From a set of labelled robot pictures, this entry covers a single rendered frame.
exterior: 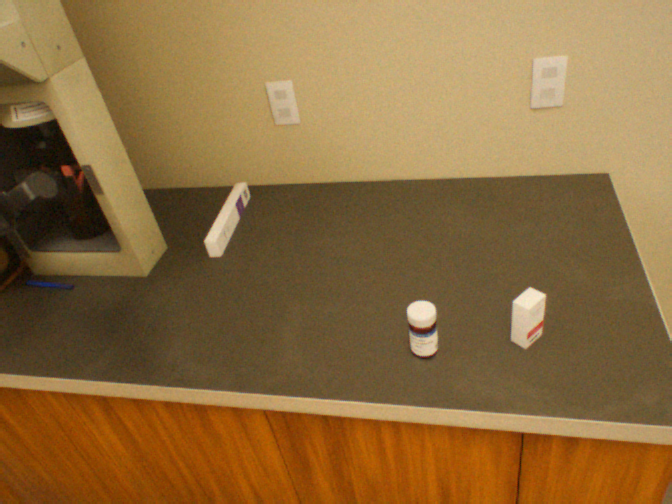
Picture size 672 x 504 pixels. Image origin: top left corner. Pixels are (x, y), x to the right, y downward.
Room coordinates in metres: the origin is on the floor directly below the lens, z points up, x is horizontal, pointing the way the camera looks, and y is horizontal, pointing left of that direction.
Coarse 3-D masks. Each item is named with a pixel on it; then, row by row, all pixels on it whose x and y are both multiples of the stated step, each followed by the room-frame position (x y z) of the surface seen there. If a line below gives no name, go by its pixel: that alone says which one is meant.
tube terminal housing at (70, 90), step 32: (0, 0) 1.01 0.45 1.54; (32, 0) 1.05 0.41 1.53; (32, 32) 1.01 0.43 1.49; (64, 32) 1.09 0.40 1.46; (64, 64) 1.05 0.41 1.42; (0, 96) 1.05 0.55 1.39; (32, 96) 1.02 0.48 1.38; (64, 96) 1.02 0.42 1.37; (96, 96) 1.09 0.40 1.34; (64, 128) 1.01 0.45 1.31; (96, 128) 1.06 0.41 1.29; (96, 160) 1.02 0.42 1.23; (128, 160) 1.10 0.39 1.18; (128, 192) 1.06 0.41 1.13; (128, 224) 1.02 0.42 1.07; (32, 256) 1.10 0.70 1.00; (64, 256) 1.07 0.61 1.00; (96, 256) 1.04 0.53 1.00; (128, 256) 1.01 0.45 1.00; (160, 256) 1.07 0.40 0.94
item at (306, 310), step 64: (192, 192) 1.37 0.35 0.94; (256, 192) 1.29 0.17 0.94; (320, 192) 1.22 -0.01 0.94; (384, 192) 1.16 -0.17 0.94; (448, 192) 1.09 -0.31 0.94; (512, 192) 1.04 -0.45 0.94; (576, 192) 0.99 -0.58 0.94; (192, 256) 1.05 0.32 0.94; (256, 256) 1.00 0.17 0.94; (320, 256) 0.95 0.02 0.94; (384, 256) 0.90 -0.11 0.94; (448, 256) 0.85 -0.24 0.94; (512, 256) 0.81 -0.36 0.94; (576, 256) 0.77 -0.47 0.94; (640, 256) 0.74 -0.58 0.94; (0, 320) 0.95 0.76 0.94; (64, 320) 0.91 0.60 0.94; (128, 320) 0.86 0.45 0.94; (192, 320) 0.82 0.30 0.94; (256, 320) 0.78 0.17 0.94; (320, 320) 0.74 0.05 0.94; (384, 320) 0.71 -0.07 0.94; (448, 320) 0.68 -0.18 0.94; (576, 320) 0.61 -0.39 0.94; (640, 320) 0.59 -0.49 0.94; (0, 384) 0.79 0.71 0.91; (64, 384) 0.73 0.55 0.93; (128, 384) 0.68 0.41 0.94; (192, 384) 0.65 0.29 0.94; (256, 384) 0.62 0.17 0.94; (320, 384) 0.59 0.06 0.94; (384, 384) 0.56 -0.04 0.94; (448, 384) 0.54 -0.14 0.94; (512, 384) 0.51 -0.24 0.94; (576, 384) 0.49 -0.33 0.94; (640, 384) 0.47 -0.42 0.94
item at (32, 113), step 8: (0, 104) 1.11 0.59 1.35; (8, 104) 1.08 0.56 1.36; (16, 104) 1.08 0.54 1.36; (24, 104) 1.07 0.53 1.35; (32, 104) 1.07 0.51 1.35; (40, 104) 1.08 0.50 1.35; (0, 112) 1.11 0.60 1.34; (8, 112) 1.08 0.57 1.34; (16, 112) 1.07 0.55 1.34; (24, 112) 1.07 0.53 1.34; (32, 112) 1.07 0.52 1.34; (40, 112) 1.07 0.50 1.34; (48, 112) 1.07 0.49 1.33; (8, 120) 1.08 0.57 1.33; (16, 120) 1.07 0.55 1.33; (24, 120) 1.06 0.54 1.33; (32, 120) 1.06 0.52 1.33; (40, 120) 1.06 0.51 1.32; (48, 120) 1.06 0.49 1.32
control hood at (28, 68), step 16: (0, 32) 0.95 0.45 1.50; (16, 32) 0.98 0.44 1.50; (0, 48) 0.94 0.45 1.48; (16, 48) 0.97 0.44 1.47; (32, 48) 1.00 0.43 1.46; (0, 64) 0.94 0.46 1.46; (16, 64) 0.95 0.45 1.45; (32, 64) 0.98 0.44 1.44; (0, 80) 0.99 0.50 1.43; (16, 80) 0.98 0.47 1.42; (32, 80) 0.98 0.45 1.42
